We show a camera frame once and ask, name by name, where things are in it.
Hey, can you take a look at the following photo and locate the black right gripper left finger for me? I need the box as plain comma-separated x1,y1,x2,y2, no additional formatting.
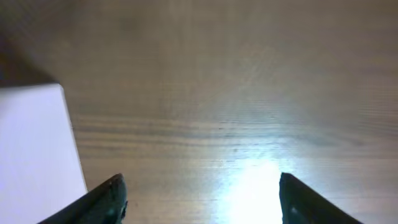
39,174,128,224

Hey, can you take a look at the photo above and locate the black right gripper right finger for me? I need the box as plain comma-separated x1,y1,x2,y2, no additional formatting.
279,172,361,224

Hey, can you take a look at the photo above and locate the white cardboard box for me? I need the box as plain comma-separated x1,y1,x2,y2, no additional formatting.
1,83,87,223

